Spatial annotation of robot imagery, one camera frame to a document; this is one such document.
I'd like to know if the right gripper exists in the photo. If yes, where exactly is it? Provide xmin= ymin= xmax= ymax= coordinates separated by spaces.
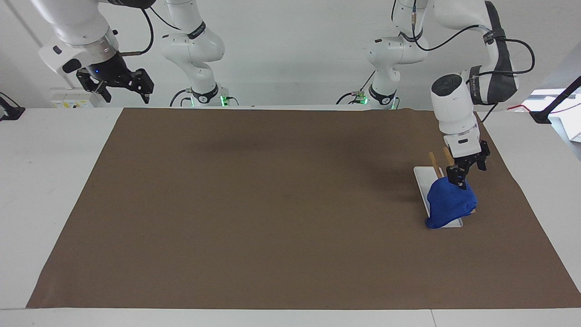
xmin=76 ymin=51 xmax=155 ymax=104

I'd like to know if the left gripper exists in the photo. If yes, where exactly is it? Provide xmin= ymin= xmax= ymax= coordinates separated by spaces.
xmin=446 ymin=141 xmax=491 ymax=191

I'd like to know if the blue towel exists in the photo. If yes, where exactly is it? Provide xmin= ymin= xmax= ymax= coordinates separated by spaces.
xmin=425 ymin=178 xmax=478 ymax=230

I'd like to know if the white rack with wooden posts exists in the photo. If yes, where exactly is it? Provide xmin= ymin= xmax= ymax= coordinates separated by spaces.
xmin=413 ymin=146 xmax=464 ymax=228

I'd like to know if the white power strip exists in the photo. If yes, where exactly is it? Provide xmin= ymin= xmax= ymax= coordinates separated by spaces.
xmin=50 ymin=88 xmax=97 ymax=109

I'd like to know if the black stand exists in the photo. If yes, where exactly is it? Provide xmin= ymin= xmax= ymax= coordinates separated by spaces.
xmin=0 ymin=92 xmax=26 ymax=121
xmin=530 ymin=74 xmax=581 ymax=124

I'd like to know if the black cable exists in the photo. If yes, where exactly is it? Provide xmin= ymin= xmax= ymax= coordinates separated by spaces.
xmin=116 ymin=6 xmax=155 ymax=58
xmin=170 ymin=89 xmax=192 ymax=108
xmin=335 ymin=69 xmax=378 ymax=105
xmin=391 ymin=0 xmax=536 ymax=124

